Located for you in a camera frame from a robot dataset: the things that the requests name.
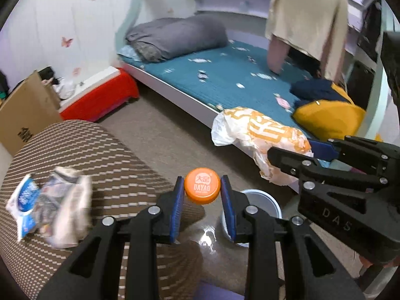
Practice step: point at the crumpled newspaper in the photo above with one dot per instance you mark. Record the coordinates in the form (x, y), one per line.
(62, 209)

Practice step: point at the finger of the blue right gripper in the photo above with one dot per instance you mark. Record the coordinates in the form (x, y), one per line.
(323, 150)

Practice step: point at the white trash bin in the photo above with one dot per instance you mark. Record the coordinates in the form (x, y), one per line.
(260, 199)

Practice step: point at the yellow cushion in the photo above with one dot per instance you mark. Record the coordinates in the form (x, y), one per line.
(330, 119)

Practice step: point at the teal bed mattress cover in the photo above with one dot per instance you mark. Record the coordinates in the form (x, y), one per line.
(207, 82)

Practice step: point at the orange white plastic bag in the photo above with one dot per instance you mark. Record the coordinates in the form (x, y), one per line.
(259, 133)

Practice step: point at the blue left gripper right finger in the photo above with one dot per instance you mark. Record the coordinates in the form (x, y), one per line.
(226, 192)

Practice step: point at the navy blue garment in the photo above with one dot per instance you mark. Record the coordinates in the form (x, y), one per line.
(315, 89)

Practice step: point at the grey folded duvet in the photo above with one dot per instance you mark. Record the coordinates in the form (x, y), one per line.
(167, 38)

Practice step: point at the beige hanging shirt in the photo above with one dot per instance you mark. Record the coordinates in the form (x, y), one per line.
(317, 28)

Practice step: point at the blue white medicine box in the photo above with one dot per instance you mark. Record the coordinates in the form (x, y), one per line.
(21, 204)

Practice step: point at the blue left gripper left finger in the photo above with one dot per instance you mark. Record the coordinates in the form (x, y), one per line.
(176, 212)

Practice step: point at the brown cardboard box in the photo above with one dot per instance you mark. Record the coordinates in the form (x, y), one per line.
(27, 111)

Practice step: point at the red storage bench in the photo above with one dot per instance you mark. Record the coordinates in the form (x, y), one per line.
(99, 95)

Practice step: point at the orange bottle cap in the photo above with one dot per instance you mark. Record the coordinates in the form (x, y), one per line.
(202, 185)

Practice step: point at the light blue plaid pillow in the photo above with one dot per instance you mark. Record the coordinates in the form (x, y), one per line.
(128, 51)

